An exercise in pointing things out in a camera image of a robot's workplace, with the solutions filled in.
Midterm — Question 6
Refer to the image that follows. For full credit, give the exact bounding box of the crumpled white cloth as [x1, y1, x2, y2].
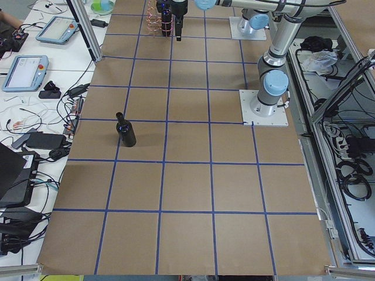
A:
[301, 51, 338, 75]

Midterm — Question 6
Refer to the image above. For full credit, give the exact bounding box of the copper wire wine basket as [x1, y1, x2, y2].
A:
[146, 0, 170, 37]

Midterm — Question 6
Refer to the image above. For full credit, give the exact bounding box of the green bowl with cup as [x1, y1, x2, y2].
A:
[90, 0, 114, 15]

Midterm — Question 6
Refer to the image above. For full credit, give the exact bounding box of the black power adapter brick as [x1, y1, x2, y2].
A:
[26, 132, 66, 150]

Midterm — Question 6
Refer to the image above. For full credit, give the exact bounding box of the blue teach pendant far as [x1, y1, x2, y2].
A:
[36, 16, 78, 44]

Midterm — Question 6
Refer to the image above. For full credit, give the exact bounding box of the aluminium frame post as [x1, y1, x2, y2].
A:
[66, 0, 103, 63]

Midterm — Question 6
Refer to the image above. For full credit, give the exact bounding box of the black power strip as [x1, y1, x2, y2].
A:
[63, 97, 84, 138]

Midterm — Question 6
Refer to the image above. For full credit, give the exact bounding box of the dark glass wine bottle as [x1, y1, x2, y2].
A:
[116, 112, 137, 147]

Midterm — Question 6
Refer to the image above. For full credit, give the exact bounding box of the black cloth bundle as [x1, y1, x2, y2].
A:
[300, 36, 333, 52]

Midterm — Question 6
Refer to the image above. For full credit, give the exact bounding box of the black small device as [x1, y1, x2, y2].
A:
[38, 81, 62, 100]

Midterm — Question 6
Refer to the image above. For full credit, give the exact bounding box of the blue teach pendant near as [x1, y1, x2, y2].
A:
[2, 55, 49, 92]

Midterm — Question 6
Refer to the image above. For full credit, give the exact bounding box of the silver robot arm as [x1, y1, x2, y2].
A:
[195, 0, 345, 117]
[237, 9, 270, 35]

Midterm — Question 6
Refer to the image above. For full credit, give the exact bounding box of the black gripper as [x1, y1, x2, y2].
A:
[157, 0, 188, 42]

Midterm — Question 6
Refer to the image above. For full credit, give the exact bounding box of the black laptop computer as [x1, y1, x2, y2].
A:
[1, 144, 39, 208]

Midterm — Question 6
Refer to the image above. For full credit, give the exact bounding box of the dark wine bottle in basket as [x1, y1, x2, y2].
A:
[161, 9, 172, 37]

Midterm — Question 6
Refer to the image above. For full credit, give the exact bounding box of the blue teach pendant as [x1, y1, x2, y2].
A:
[2, 55, 49, 92]
[36, 16, 78, 44]

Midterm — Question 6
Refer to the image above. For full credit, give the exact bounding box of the aluminium frame rail right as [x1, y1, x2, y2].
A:
[289, 1, 374, 265]

